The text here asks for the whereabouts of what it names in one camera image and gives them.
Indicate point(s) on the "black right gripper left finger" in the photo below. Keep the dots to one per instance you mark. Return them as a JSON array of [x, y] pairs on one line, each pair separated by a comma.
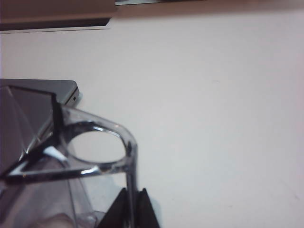
[[118, 211]]

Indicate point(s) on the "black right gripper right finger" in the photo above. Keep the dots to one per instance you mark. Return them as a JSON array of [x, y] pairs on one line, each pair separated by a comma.
[[146, 211]]

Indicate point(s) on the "clear square plastic cup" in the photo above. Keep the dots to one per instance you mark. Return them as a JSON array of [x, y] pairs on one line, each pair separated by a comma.
[[129, 152]]

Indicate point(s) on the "silver Dell laptop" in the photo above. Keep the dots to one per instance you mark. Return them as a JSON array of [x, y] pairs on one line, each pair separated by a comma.
[[64, 88]]

